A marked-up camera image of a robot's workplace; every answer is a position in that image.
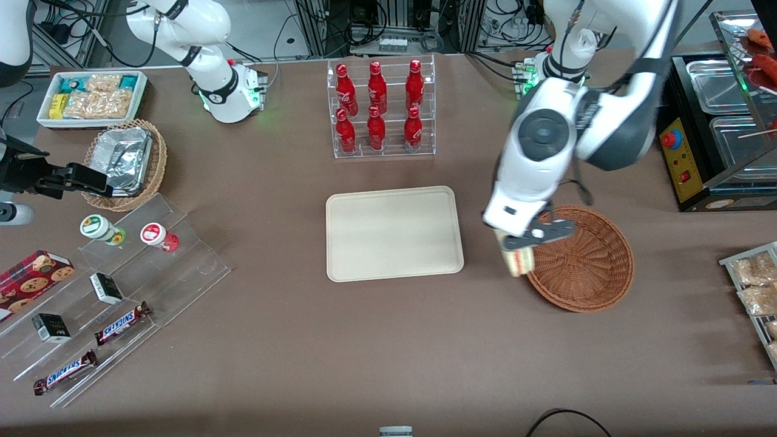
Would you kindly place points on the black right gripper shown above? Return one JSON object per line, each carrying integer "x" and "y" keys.
{"x": 18, "y": 172}

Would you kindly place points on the triangular sandwich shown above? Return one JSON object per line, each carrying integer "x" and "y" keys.
{"x": 521, "y": 262}

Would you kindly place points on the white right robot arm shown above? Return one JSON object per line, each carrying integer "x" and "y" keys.
{"x": 206, "y": 24}

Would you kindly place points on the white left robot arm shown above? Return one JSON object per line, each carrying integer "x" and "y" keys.
{"x": 540, "y": 152}

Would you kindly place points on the light tan wicker basket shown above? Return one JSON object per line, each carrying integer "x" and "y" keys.
{"x": 159, "y": 158}

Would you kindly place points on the beige plastic tray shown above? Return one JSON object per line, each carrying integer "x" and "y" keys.
{"x": 394, "y": 233}

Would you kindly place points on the round brown wicker basket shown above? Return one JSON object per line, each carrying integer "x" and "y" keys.
{"x": 583, "y": 267}

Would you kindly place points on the green lid cup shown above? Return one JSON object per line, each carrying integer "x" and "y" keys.
{"x": 97, "y": 226}

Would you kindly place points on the aluminium foil container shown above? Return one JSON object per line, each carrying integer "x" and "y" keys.
{"x": 124, "y": 155}

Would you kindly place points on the white snack bin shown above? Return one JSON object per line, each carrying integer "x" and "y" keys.
{"x": 44, "y": 118}

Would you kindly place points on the yellow snack pack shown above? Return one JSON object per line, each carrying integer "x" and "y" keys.
{"x": 57, "y": 106}

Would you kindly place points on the large clear cracker bag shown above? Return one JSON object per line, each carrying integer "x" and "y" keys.
{"x": 100, "y": 104}

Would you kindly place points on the red lid cup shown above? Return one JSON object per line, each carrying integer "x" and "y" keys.
{"x": 155, "y": 233}

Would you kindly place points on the teal snack pack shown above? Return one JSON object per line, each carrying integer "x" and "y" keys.
{"x": 128, "y": 82}
{"x": 70, "y": 85}

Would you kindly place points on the small clear cracker bag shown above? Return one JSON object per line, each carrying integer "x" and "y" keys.
{"x": 103, "y": 82}

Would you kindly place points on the small black box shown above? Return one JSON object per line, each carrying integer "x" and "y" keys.
{"x": 106, "y": 288}
{"x": 51, "y": 328}

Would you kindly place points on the red cookie box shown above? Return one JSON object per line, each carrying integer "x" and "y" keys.
{"x": 30, "y": 279}

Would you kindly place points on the clear acrylic step shelf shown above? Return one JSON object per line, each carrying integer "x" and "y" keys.
{"x": 188, "y": 267}

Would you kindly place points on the Snickers bar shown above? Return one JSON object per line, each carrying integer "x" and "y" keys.
{"x": 64, "y": 372}
{"x": 121, "y": 323}

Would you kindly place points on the red cola bottle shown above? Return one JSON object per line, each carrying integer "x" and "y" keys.
{"x": 346, "y": 135}
{"x": 376, "y": 132}
{"x": 413, "y": 132}
{"x": 377, "y": 88}
{"x": 414, "y": 85}
{"x": 346, "y": 91}

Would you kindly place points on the clear acrylic bottle rack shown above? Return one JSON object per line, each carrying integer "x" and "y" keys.
{"x": 393, "y": 152}

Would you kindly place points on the white power strip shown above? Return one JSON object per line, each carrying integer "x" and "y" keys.
{"x": 393, "y": 44}

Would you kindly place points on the small grey white box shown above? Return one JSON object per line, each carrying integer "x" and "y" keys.
{"x": 396, "y": 432}

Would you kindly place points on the black food warmer machine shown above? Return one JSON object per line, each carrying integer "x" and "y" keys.
{"x": 683, "y": 164}

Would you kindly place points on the steel warmer pan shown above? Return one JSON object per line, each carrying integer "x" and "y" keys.
{"x": 740, "y": 145}
{"x": 716, "y": 85}

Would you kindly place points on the clear bag of pastry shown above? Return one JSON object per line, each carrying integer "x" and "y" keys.
{"x": 759, "y": 300}
{"x": 772, "y": 329}
{"x": 756, "y": 270}

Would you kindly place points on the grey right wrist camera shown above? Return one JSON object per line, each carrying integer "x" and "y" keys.
{"x": 15, "y": 213}

